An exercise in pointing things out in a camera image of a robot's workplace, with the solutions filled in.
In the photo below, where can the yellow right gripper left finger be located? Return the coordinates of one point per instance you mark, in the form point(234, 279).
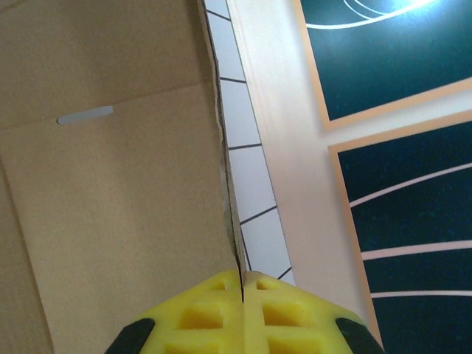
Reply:
point(199, 321)

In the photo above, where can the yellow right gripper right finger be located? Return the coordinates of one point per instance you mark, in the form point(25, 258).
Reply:
point(291, 321)

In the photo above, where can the brown cardboard paper box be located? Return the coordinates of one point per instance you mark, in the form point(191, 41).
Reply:
point(110, 191)

